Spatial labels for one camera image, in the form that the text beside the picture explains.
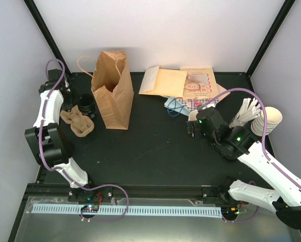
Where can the cakes printed paper bag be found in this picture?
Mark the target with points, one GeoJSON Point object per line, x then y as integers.
{"type": "Point", "coordinates": [200, 83]}

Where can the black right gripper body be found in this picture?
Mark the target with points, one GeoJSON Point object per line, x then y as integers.
{"type": "Point", "coordinates": [197, 134]}

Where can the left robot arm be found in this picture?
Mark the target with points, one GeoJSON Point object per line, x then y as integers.
{"type": "Point", "coordinates": [48, 143]}

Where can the yellow padded envelope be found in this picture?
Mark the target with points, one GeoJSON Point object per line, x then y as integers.
{"type": "Point", "coordinates": [163, 82]}

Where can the brown paper bag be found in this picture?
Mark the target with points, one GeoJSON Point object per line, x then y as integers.
{"type": "Point", "coordinates": [112, 88]}

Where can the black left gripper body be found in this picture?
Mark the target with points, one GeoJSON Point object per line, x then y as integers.
{"type": "Point", "coordinates": [70, 100]}

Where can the light blue cable duct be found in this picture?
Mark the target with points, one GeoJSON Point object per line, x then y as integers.
{"type": "Point", "coordinates": [173, 211]}

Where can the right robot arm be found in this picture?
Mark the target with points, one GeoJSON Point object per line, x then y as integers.
{"type": "Point", "coordinates": [238, 144]}

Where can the white lid stack on sleeve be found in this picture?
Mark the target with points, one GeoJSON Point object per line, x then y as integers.
{"type": "Point", "coordinates": [274, 118]}

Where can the right black frame post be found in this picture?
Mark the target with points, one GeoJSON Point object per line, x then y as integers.
{"type": "Point", "coordinates": [279, 19]}

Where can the black cup sleeve stack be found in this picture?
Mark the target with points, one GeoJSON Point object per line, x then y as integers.
{"type": "Point", "coordinates": [86, 105]}

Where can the brown cardboard cup carrier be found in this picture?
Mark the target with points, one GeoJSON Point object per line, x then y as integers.
{"type": "Point", "coordinates": [80, 124]}

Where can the black frame post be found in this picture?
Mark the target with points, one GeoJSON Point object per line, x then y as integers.
{"type": "Point", "coordinates": [279, 19]}
{"type": "Point", "coordinates": [38, 18]}

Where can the jar of white stirrers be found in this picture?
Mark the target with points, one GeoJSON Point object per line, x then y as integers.
{"type": "Point", "coordinates": [249, 110]}

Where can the blue checkered paper bag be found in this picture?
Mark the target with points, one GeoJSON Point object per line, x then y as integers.
{"type": "Point", "coordinates": [192, 104]}

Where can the white paper cup stack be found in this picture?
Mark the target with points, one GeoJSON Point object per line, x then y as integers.
{"type": "Point", "coordinates": [192, 116]}

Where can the black lid stack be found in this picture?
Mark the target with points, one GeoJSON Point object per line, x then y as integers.
{"type": "Point", "coordinates": [230, 156]}

